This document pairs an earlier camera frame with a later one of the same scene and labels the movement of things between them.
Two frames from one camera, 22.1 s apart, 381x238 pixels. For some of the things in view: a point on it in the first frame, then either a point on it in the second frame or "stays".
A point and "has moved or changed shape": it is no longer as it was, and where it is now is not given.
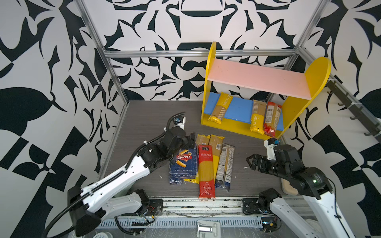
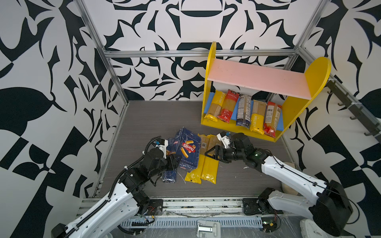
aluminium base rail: [161, 206] stays
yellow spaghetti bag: [221, 108] has moved or changed shape
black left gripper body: [183, 144] → [164, 164]
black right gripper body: [270, 166] → [231, 154]
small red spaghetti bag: [273, 113] stays
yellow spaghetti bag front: [258, 117] stays
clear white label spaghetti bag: [224, 166] → [244, 111]
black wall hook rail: [356, 110] stays
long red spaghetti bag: [206, 185] → [229, 105]
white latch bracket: [208, 229] stays
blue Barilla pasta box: [183, 165] has moved or changed shape
